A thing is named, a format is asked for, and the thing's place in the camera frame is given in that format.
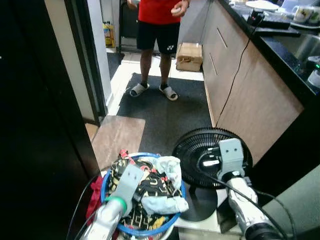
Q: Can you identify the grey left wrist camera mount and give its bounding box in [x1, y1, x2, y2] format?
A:
[112, 164, 145, 204]

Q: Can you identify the yellow plastic bottle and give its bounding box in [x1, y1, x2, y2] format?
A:
[102, 20, 116, 49]

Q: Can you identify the pale blue cloth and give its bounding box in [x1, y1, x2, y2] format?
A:
[141, 193, 190, 217]

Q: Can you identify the black flat tray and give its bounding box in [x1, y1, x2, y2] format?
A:
[251, 13, 302, 37]

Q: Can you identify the brown floor mat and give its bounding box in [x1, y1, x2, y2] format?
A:
[91, 115, 147, 171]

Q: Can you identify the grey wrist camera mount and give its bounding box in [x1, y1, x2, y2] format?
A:
[218, 138, 246, 177]
[112, 164, 145, 204]

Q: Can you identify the red cloth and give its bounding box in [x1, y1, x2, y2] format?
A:
[85, 187, 109, 224]

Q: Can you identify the blue laundry basket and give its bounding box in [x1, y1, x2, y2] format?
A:
[100, 152, 187, 237]

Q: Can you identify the thin black power cable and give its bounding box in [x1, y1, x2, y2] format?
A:
[214, 22, 259, 129]

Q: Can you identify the steel sink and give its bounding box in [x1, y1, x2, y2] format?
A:
[279, 32, 320, 67]

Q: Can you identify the dark wooden door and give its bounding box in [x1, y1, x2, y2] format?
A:
[0, 0, 101, 240]

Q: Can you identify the black gold patterned garment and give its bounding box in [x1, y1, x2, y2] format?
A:
[107, 150, 184, 232]

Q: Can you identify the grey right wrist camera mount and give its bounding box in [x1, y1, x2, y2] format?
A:
[218, 138, 246, 177]

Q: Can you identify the wooden kitchen cabinet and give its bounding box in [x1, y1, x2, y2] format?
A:
[202, 0, 320, 164]

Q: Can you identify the brown cardboard box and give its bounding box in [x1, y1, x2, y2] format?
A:
[175, 42, 204, 73]

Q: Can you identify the white black device green light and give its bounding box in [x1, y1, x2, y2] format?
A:
[303, 55, 320, 89]

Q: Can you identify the black floor fan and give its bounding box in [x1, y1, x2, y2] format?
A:
[171, 127, 254, 222]

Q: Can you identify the black floor mat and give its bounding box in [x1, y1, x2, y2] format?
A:
[115, 72, 214, 143]

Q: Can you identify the black plug adapter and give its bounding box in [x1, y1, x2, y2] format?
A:
[247, 9, 266, 26]

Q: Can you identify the white cloth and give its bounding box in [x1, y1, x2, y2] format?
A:
[154, 155, 183, 187]

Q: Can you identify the white patterned mug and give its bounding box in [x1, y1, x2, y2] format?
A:
[308, 7, 320, 25]
[291, 5, 314, 24]

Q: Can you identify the person in red shirt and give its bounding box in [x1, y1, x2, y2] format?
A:
[126, 0, 191, 102]

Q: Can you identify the white plate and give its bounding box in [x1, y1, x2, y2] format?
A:
[244, 0, 280, 12]

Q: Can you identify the pale door frame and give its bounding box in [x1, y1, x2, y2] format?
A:
[44, 0, 114, 125]

